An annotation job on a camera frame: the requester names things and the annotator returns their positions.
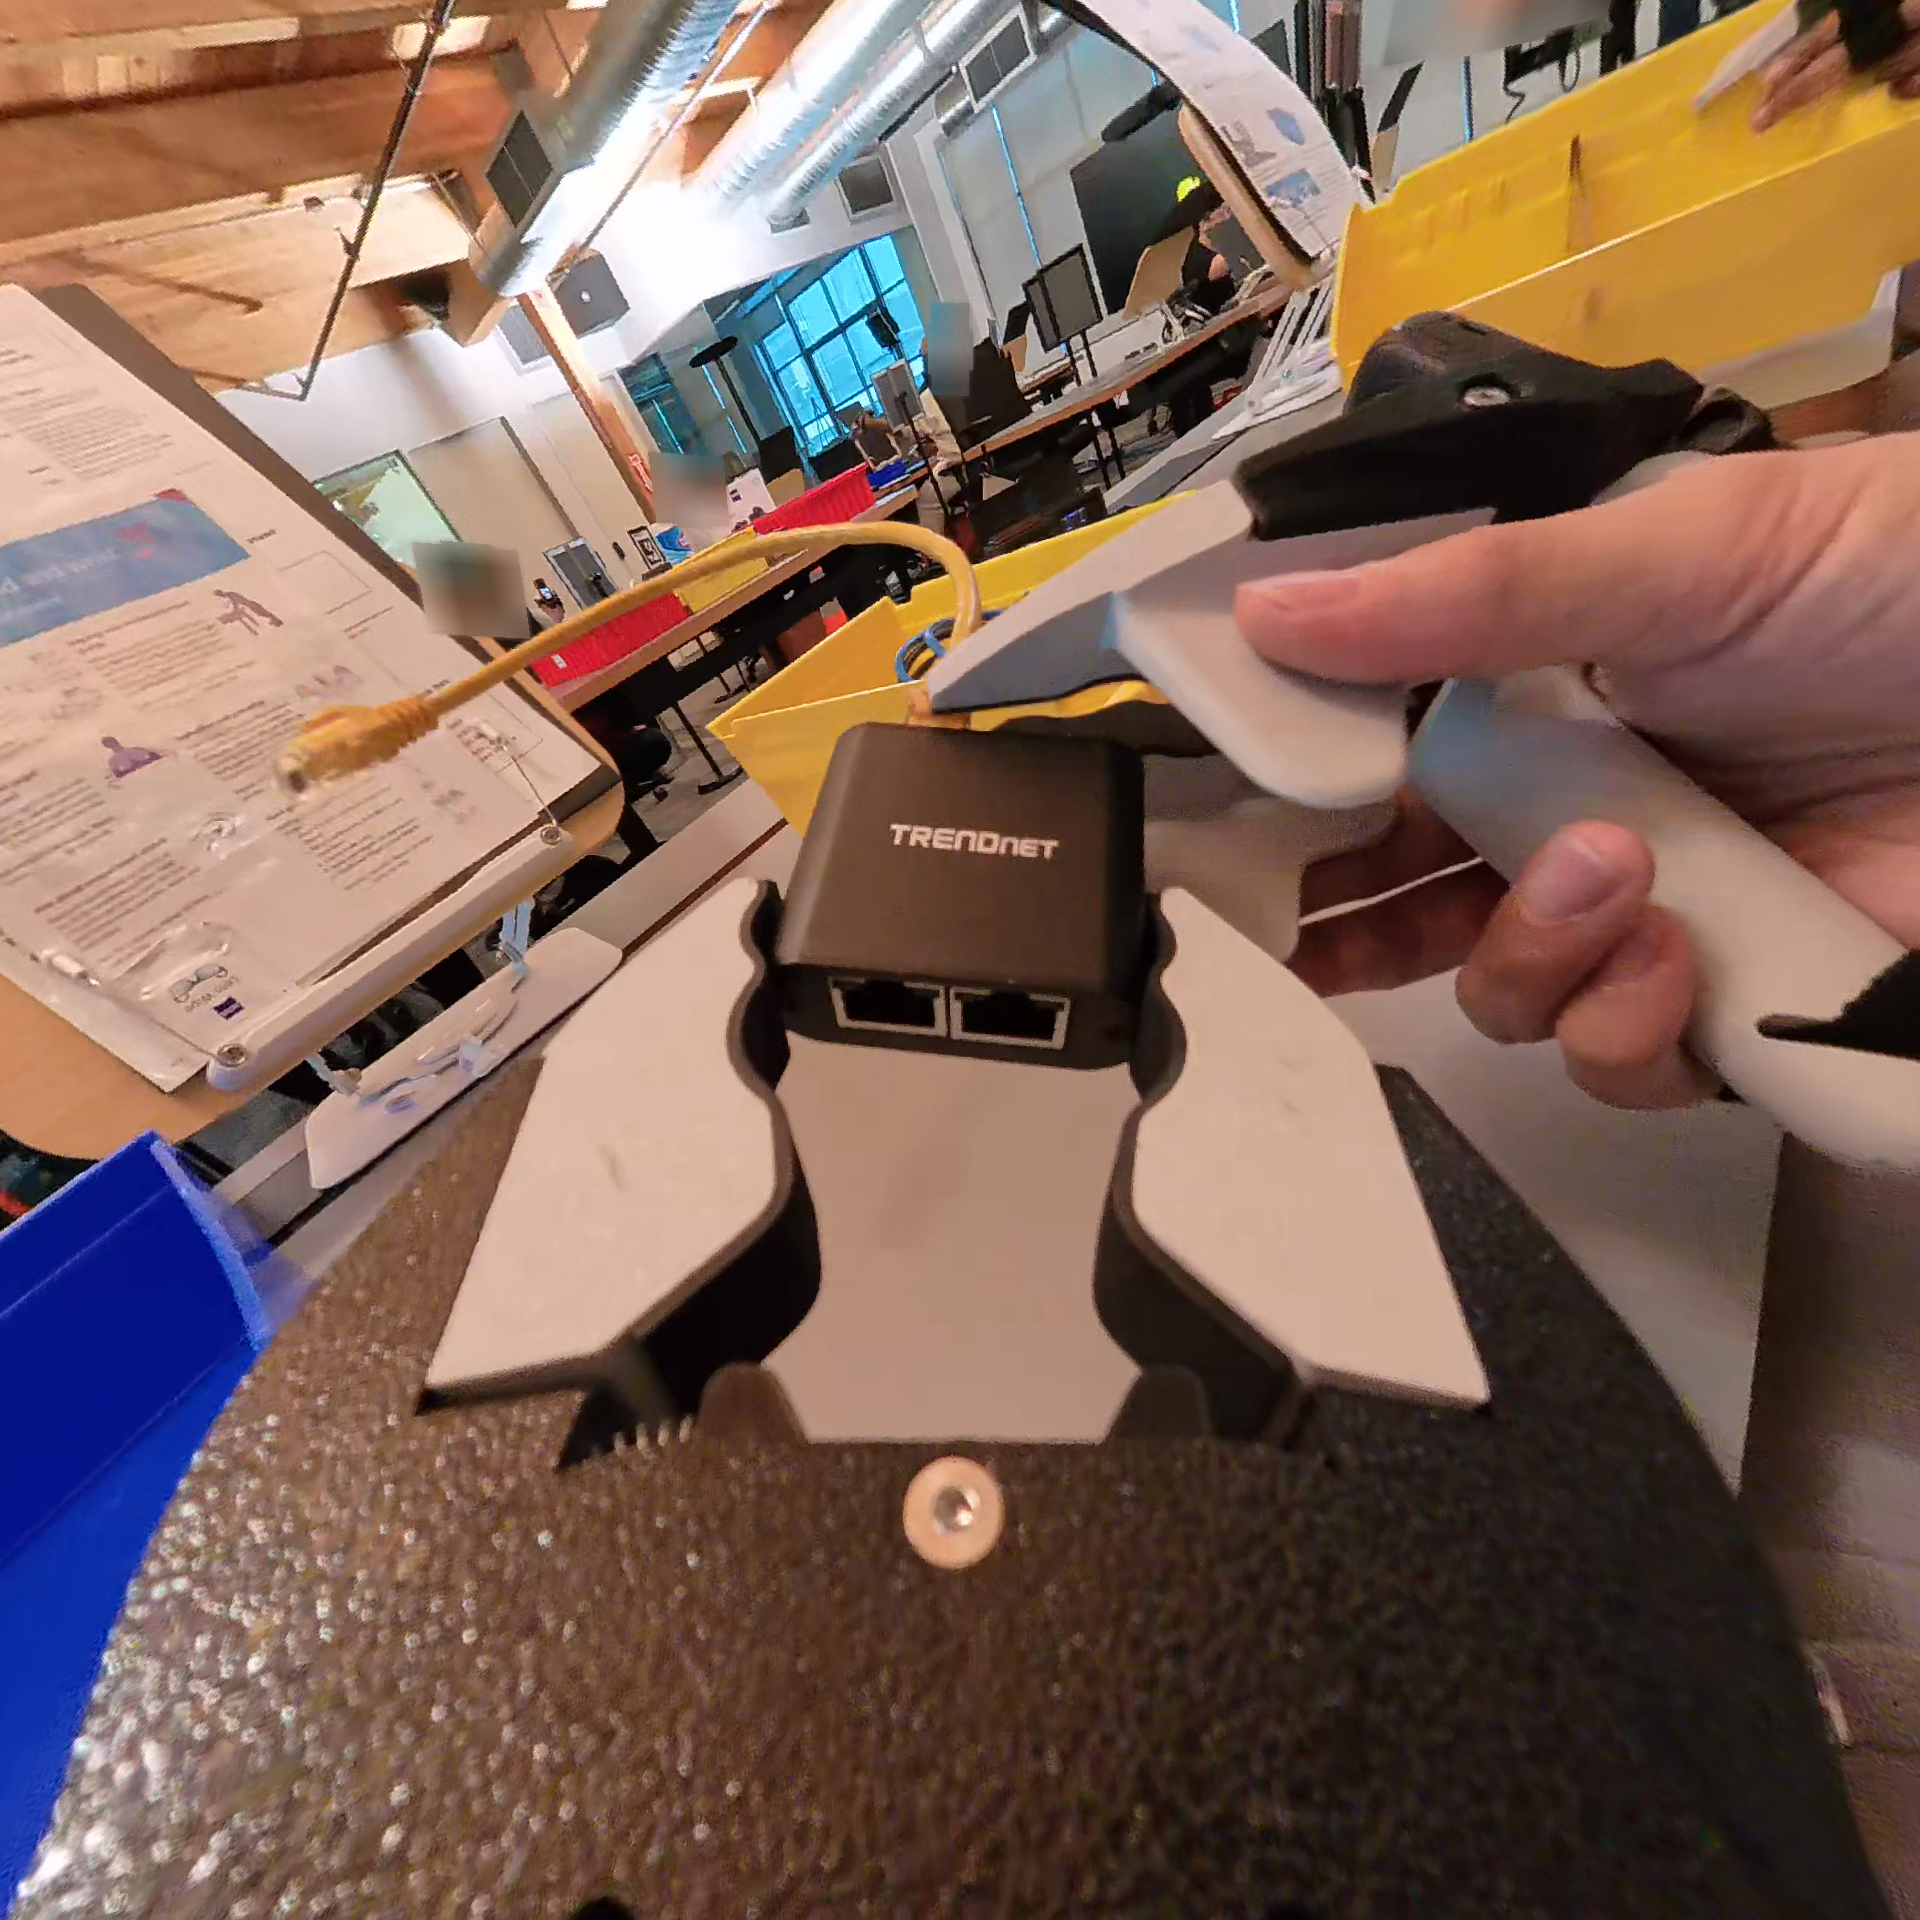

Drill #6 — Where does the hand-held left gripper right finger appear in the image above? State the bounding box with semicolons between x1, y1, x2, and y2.
1087;884;1491;1445

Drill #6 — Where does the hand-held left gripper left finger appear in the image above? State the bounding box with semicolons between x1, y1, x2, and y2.
419;875;825;1431

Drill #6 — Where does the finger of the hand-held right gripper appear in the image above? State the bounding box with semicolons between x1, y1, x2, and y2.
1118;514;1504;808
928;480;1258;721

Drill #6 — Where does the black network adapter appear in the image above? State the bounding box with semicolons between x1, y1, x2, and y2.
771;722;1149;1069

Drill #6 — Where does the yellow ethernet cable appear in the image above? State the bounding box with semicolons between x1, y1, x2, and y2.
273;520;985;797

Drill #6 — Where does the grey desk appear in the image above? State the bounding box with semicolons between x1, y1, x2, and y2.
224;360;1920;1503

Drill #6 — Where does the person's right hand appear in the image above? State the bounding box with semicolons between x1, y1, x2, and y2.
1232;434;1920;1113

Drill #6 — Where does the white document stand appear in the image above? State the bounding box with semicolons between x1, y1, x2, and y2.
210;816;623;1193

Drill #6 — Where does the red storage bin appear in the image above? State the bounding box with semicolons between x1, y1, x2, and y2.
533;576;706;683
749;463;880;536

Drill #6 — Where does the computer monitor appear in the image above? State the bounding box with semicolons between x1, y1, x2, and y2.
1023;248;1104;346

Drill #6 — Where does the wooden clipboard board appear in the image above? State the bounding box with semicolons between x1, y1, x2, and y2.
0;276;623;1144
1176;106;1327;265

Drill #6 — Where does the large grid window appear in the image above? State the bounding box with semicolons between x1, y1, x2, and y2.
757;231;922;436

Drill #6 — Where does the laminated instruction sheet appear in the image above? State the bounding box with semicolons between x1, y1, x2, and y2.
1072;0;1359;250
0;287;601;1088

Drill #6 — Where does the large black screen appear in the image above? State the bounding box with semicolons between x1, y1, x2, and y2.
1066;90;1202;279

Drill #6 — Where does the white lens wipe packet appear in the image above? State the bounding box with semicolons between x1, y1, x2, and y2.
141;961;255;1052

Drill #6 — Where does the blue storage bin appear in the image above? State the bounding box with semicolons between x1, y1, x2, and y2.
0;1131;309;1906

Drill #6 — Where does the silver ventilation duct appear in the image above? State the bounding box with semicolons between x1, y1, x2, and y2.
681;0;1037;204
464;0;706;295

